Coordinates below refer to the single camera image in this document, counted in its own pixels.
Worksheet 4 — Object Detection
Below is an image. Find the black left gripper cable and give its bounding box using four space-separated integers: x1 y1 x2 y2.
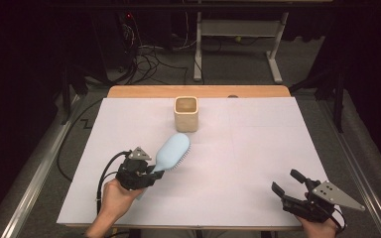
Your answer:
95 150 131 216

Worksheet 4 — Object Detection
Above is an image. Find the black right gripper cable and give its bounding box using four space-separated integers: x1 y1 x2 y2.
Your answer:
328 205 348 234

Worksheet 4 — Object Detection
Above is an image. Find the white metal desk frame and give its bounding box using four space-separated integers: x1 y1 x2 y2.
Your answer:
192 11 291 84

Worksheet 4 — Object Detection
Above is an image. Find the black metal stand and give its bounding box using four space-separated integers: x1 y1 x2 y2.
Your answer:
60 62 90 125
289 65 349 134

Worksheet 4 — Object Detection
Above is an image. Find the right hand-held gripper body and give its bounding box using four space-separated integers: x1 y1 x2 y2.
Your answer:
282 180 366 223

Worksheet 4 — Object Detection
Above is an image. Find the person's left hand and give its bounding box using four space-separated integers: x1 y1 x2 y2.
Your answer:
99 178 146 227

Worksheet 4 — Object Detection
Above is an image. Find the light blue hairbrush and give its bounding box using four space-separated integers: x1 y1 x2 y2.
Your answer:
135 132 192 201

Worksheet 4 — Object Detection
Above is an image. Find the beige square cup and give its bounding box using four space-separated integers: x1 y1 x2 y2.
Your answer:
173 95 199 134

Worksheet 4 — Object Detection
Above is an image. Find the wooden table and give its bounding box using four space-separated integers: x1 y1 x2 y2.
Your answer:
56 84 345 232

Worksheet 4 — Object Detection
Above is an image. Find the white table mat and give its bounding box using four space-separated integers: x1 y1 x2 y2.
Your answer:
56 96 345 229

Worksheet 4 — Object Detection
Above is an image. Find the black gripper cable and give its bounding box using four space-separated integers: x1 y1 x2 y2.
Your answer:
328 205 348 234
95 150 131 216

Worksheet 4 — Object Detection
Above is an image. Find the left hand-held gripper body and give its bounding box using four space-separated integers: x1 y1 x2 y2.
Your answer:
115 146 157 191

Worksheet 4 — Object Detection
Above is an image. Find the black equipment with red light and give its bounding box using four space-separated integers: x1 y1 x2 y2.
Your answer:
92 11 137 72

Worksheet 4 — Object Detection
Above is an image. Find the long black floor cable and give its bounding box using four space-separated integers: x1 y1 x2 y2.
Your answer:
57 97 104 182

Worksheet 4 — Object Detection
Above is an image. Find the aluminium floor rail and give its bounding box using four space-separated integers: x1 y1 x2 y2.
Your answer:
0 93 80 238
317 98 381 238

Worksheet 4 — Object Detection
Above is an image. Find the person's right hand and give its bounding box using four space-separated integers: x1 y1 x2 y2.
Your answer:
295 214 340 238

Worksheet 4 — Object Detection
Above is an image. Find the tangle of floor cables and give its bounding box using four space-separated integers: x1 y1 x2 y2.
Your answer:
110 13 200 85

